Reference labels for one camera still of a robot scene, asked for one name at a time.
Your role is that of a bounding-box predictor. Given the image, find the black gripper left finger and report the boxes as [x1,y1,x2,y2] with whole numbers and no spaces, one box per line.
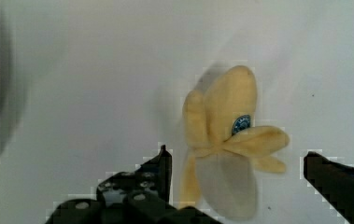
[96,145,172,205]

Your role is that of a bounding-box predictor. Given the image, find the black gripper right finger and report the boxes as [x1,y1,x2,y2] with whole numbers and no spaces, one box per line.
[304,151,354,224]

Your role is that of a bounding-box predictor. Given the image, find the peeled toy banana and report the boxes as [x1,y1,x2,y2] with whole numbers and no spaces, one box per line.
[179,65,290,221]

